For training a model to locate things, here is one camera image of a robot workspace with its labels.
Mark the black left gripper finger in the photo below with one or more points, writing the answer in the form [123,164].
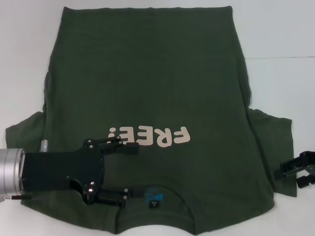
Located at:
[110,199]
[130,150]

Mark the dark green printed t-shirt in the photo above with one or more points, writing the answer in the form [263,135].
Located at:
[147,73]

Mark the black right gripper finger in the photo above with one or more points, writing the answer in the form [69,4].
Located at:
[305,182]
[283,168]

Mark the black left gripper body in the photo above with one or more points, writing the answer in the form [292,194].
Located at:
[61,169]

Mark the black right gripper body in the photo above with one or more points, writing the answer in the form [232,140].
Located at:
[309,158]

